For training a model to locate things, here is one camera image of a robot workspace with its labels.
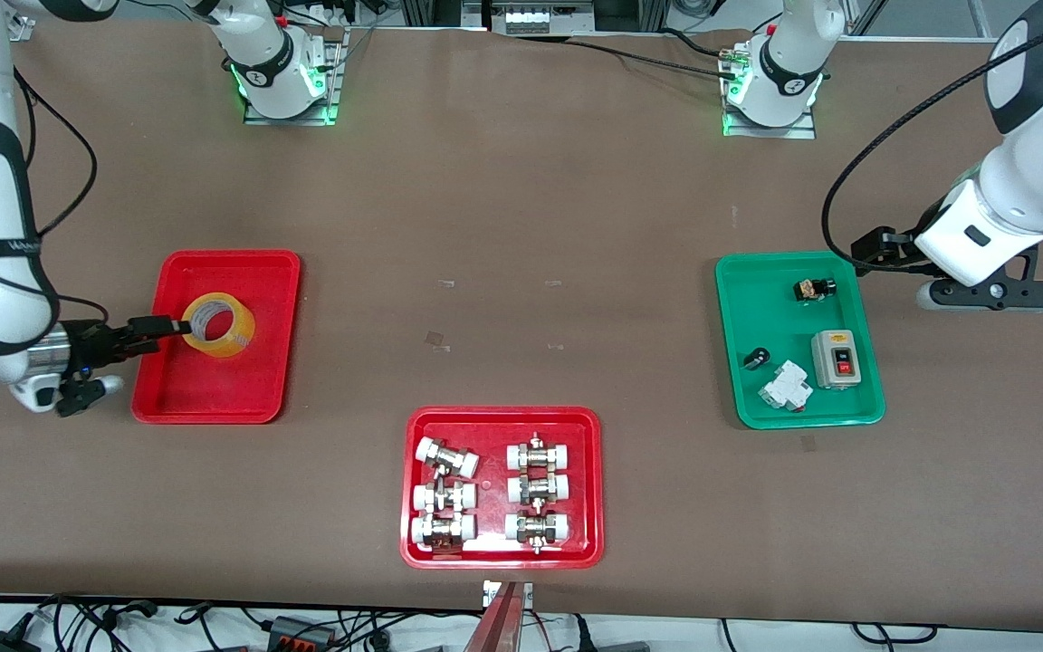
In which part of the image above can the yellow packing tape roll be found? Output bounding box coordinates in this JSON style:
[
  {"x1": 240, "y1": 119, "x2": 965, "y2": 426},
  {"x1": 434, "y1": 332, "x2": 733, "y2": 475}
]
[{"x1": 180, "y1": 292, "x2": 256, "y2": 359}]

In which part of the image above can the empty red plastic tray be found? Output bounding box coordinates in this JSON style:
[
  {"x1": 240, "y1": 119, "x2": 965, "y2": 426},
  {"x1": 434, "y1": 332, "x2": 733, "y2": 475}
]
[{"x1": 130, "y1": 249, "x2": 302, "y2": 425}]

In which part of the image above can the green plastic tray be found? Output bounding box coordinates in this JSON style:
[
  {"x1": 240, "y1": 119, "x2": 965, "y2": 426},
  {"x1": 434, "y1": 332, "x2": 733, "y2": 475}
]
[{"x1": 714, "y1": 251, "x2": 886, "y2": 430}]

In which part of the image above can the red tray holding fittings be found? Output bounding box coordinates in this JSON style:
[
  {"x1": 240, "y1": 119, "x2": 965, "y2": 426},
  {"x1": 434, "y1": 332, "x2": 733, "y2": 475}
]
[{"x1": 399, "y1": 406, "x2": 606, "y2": 571}]

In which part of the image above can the white circuit breaker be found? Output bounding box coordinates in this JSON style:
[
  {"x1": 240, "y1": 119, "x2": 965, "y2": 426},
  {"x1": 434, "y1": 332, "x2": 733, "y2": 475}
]
[{"x1": 757, "y1": 360, "x2": 815, "y2": 413}]

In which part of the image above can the white pipe union fitting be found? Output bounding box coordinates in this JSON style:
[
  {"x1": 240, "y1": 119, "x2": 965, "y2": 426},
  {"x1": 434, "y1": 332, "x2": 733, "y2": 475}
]
[
  {"x1": 504, "y1": 509, "x2": 571, "y2": 553},
  {"x1": 410, "y1": 513, "x2": 477, "y2": 551},
  {"x1": 415, "y1": 436, "x2": 481, "y2": 479},
  {"x1": 507, "y1": 471, "x2": 572, "y2": 506},
  {"x1": 506, "y1": 433, "x2": 572, "y2": 472},
  {"x1": 412, "y1": 478, "x2": 478, "y2": 515}
]

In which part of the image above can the black and orange device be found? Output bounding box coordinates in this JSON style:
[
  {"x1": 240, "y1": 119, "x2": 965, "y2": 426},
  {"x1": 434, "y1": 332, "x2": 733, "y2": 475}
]
[{"x1": 266, "y1": 615, "x2": 339, "y2": 649}]

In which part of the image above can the silver power strip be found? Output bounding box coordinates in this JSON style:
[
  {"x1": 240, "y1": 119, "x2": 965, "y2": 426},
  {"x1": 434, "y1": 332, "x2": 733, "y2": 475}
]
[{"x1": 503, "y1": 0, "x2": 596, "y2": 36}]

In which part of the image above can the red metal bar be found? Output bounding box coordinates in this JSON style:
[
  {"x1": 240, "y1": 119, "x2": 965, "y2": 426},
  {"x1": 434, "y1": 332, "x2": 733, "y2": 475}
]
[{"x1": 462, "y1": 582, "x2": 524, "y2": 652}]

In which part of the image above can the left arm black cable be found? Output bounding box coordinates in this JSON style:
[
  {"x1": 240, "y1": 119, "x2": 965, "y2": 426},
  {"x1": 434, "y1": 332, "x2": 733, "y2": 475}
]
[{"x1": 822, "y1": 7, "x2": 1043, "y2": 275}]

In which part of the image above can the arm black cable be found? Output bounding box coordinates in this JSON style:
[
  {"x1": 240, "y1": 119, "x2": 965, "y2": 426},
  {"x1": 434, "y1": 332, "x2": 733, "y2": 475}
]
[
  {"x1": 0, "y1": 68, "x2": 110, "y2": 327},
  {"x1": 822, "y1": 7, "x2": 1043, "y2": 275}
]

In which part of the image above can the grey push button switch box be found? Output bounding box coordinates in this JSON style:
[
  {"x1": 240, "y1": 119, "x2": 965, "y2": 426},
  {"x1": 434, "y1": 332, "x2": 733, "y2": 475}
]
[{"x1": 809, "y1": 329, "x2": 866, "y2": 391}]

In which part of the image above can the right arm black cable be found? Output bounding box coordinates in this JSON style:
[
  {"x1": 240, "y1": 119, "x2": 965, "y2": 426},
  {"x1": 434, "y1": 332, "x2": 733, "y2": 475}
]
[{"x1": 0, "y1": 68, "x2": 110, "y2": 327}]

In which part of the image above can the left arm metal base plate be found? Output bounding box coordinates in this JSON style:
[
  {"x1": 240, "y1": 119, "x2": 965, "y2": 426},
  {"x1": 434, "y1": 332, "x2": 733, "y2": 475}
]
[{"x1": 722, "y1": 45, "x2": 818, "y2": 139}]

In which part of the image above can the short black table cable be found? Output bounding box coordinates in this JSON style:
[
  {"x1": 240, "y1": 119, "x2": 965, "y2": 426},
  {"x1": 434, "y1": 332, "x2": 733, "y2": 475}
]
[{"x1": 662, "y1": 29, "x2": 732, "y2": 58}]

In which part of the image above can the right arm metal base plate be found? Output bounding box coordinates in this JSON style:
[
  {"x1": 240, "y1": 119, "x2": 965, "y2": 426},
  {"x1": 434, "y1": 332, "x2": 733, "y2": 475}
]
[{"x1": 244, "y1": 25, "x2": 343, "y2": 126}]

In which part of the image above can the long black table cable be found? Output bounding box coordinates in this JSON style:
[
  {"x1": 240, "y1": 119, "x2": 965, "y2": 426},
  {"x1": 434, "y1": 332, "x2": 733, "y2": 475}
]
[{"x1": 567, "y1": 38, "x2": 740, "y2": 81}]

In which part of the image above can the silver metal bracket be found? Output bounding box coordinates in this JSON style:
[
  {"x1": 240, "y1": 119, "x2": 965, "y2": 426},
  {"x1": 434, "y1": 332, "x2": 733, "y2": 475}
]
[{"x1": 483, "y1": 580, "x2": 535, "y2": 609}]

